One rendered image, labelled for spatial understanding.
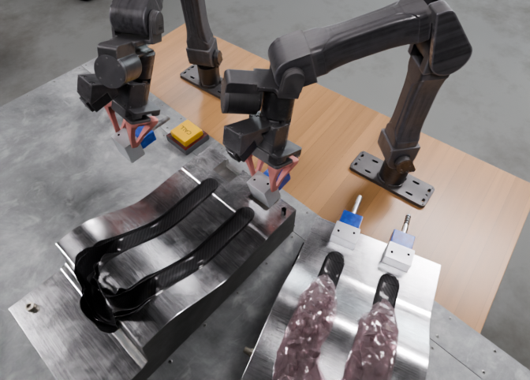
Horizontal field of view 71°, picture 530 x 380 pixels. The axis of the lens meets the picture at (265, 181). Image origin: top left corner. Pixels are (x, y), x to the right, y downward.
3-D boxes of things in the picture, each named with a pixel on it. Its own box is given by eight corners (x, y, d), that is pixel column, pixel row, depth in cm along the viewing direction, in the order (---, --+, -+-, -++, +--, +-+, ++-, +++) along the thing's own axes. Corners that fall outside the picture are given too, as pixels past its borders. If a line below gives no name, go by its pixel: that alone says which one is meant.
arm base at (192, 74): (225, 81, 102) (241, 68, 106) (173, 54, 109) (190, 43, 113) (228, 103, 109) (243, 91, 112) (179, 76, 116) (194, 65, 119)
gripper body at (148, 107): (132, 122, 72) (138, 87, 68) (102, 97, 76) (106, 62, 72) (160, 117, 77) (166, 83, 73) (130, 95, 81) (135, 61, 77)
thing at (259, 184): (292, 155, 83) (288, 139, 79) (310, 165, 80) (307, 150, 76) (252, 196, 79) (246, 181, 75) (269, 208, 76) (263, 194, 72)
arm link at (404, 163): (398, 160, 78) (424, 157, 79) (384, 130, 83) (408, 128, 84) (390, 178, 83) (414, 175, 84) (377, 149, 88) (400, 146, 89)
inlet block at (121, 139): (164, 120, 89) (158, 103, 85) (177, 130, 87) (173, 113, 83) (118, 151, 84) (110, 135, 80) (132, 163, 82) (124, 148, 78)
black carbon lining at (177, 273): (209, 180, 83) (203, 152, 76) (262, 221, 77) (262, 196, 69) (69, 292, 68) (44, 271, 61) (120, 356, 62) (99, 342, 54)
